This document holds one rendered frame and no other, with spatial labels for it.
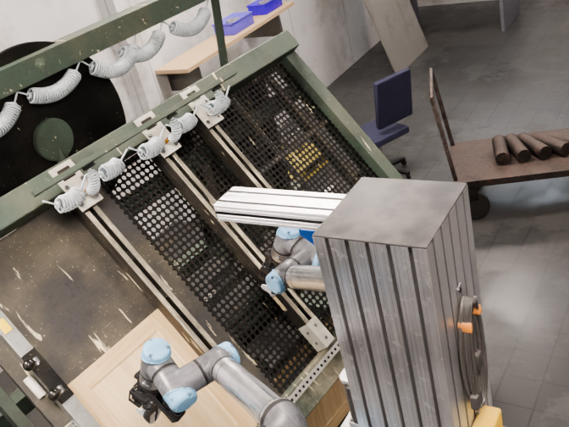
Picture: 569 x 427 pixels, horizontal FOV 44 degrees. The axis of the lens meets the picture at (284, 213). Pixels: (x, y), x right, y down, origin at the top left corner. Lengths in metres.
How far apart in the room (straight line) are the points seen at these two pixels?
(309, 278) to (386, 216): 0.69
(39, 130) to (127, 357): 1.04
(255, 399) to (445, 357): 0.46
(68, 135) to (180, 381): 1.55
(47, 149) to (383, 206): 1.87
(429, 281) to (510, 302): 3.09
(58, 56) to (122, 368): 1.30
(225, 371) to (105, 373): 0.80
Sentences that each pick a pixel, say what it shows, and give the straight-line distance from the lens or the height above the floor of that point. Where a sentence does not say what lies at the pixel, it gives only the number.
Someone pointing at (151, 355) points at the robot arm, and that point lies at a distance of 1.85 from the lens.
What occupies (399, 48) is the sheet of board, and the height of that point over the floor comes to 0.24.
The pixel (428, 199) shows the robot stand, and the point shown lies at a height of 2.03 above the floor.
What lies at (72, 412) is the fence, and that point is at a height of 1.29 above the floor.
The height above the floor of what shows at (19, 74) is 2.16.
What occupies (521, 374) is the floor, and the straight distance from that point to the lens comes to 3.98.
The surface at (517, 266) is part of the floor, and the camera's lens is 4.74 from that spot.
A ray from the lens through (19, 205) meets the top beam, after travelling 2.55.
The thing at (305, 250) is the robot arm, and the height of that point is 1.56.
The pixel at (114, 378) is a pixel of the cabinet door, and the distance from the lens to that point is 2.52.
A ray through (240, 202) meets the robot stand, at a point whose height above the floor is 2.02.
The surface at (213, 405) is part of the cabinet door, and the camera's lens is 2.63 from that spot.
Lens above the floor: 2.76
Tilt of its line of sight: 28 degrees down
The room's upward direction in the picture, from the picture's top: 15 degrees counter-clockwise
